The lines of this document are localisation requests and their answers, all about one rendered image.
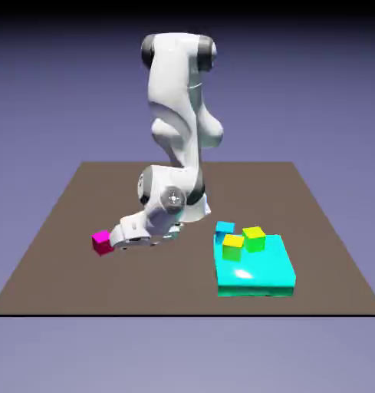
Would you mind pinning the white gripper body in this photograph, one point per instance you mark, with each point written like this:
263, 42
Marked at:
130, 231

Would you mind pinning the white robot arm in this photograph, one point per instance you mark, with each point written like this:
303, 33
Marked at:
171, 101

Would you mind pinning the small magenta cube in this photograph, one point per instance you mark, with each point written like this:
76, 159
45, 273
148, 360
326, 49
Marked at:
101, 243

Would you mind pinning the small cyan cube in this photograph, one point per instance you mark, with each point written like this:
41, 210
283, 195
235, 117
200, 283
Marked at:
224, 227

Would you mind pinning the small yellow-green cube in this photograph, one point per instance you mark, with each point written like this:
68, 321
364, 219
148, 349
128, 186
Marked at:
232, 247

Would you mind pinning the small green cube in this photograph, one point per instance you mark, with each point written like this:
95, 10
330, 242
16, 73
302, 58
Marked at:
254, 239

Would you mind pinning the large cyan box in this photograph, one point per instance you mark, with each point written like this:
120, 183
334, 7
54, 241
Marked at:
254, 270

